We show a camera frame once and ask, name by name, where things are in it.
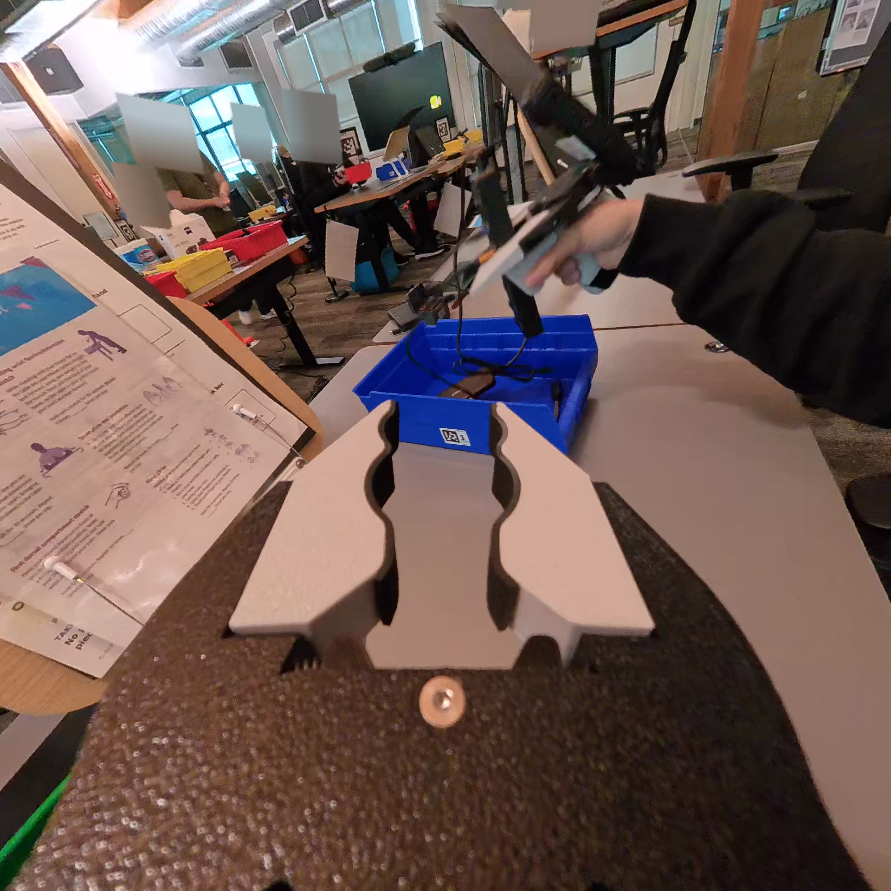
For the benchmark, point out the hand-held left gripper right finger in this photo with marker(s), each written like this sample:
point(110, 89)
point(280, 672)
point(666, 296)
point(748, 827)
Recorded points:
point(571, 557)

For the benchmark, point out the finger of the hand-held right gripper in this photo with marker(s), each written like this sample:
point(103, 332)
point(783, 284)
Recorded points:
point(515, 261)
point(536, 219)

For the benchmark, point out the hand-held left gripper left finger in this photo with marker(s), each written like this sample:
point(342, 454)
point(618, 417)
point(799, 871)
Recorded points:
point(320, 543)

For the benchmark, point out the black usb hub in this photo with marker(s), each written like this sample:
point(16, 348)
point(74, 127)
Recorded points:
point(494, 202)

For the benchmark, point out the blue plastic bin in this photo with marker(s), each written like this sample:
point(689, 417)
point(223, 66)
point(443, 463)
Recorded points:
point(557, 342)

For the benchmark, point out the person's right forearm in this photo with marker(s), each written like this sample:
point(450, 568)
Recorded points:
point(752, 278)

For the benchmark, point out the person's right hand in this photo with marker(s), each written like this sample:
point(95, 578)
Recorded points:
point(598, 236)

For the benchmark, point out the white hanging paper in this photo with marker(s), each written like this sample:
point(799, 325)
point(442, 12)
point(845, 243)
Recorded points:
point(449, 209)
point(341, 250)

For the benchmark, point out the dark grey adapter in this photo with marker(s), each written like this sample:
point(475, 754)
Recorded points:
point(466, 385)

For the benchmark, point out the blue bag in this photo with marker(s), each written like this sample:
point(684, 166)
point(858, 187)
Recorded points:
point(369, 271)

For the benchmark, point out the wooden column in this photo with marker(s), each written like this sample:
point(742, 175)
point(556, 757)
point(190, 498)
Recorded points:
point(731, 97)

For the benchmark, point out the instruction sheet sign holder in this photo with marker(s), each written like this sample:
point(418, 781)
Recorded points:
point(104, 452)

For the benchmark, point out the standing desk with wooden edge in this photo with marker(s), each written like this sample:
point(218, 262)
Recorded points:
point(278, 257)

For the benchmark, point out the red plastic bin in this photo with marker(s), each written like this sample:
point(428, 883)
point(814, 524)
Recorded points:
point(250, 242)

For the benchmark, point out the yellow plastic bin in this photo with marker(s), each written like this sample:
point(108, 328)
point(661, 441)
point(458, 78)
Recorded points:
point(198, 268)

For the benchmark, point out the white cardboard box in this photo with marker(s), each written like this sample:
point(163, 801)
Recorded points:
point(184, 233)

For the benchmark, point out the green plastic edge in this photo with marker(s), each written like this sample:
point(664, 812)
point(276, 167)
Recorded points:
point(28, 835)

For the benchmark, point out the black wall monitor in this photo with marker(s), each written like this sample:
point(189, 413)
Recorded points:
point(404, 97)

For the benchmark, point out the wall poster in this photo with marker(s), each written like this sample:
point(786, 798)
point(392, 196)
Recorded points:
point(853, 35)

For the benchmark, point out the black wall speaker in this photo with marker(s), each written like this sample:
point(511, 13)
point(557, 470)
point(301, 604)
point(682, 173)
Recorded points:
point(56, 69)

